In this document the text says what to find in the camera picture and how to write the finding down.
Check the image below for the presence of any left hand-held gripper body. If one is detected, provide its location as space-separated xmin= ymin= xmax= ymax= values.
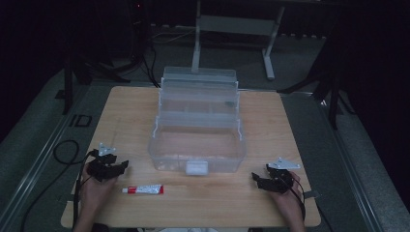
xmin=86 ymin=142 xmax=118 ymax=178

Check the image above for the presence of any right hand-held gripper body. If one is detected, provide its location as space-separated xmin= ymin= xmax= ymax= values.
xmin=265 ymin=157 xmax=302 ymax=194

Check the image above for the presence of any person's right hand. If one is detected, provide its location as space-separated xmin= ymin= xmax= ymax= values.
xmin=270 ymin=171 xmax=306 ymax=218

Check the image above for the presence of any person's left hand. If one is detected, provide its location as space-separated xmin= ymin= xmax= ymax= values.
xmin=78 ymin=163 xmax=119 ymax=212

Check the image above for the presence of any red and white ointment tube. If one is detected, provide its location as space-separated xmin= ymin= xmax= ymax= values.
xmin=121 ymin=184 xmax=165 ymax=196

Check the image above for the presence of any grey tape strip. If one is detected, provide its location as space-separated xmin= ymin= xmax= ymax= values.
xmin=303 ymin=189 xmax=321 ymax=200

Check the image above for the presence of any clear plastic tiered storage box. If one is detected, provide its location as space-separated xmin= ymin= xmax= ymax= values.
xmin=147 ymin=66 xmax=248 ymax=177

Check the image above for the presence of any black metal stand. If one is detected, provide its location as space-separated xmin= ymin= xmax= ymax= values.
xmin=278 ymin=28 xmax=357 ymax=131
xmin=54 ymin=47 xmax=133 ymax=116

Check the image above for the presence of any metal floor rail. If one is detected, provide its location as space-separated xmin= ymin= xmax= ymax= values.
xmin=317 ymin=96 xmax=388 ymax=232
xmin=0 ymin=84 xmax=95 ymax=232

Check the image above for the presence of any black floor cable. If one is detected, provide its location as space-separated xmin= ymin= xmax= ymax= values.
xmin=141 ymin=44 xmax=162 ymax=89

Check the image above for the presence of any white metal desk frame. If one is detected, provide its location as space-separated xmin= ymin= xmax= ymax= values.
xmin=190 ymin=0 xmax=286 ymax=81

